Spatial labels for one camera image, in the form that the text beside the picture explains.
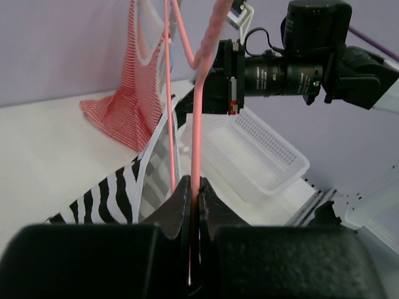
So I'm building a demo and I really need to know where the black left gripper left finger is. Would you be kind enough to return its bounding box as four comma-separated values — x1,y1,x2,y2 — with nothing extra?
1,176,191,298

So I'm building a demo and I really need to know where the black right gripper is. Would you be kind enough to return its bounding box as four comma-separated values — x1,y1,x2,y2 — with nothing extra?
177,39,246,116

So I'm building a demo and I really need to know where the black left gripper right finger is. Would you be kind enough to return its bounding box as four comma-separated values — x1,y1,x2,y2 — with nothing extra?
199,179,388,298

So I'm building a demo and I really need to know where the black white striped tank top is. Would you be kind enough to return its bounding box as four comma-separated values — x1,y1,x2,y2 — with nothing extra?
45,110,181,224

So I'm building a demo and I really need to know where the pink wire hanger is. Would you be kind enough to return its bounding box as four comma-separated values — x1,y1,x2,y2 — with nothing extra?
165,1,233,285

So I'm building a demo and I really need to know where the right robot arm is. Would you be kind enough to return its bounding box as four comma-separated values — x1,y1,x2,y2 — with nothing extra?
201,1,398,115

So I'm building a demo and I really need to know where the red white striped tank top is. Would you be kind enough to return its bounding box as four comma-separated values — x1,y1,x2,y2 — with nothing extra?
79,1,166,153

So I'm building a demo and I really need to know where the white plastic perforated basket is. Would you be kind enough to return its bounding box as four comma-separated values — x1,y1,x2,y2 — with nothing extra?
201,108,310,202

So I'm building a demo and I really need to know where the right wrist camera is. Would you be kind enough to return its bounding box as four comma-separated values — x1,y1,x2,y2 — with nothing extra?
227,0,254,32

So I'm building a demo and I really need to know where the aluminium enclosure frame rail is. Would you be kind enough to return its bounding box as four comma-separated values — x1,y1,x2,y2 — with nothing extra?
286,164,399,237

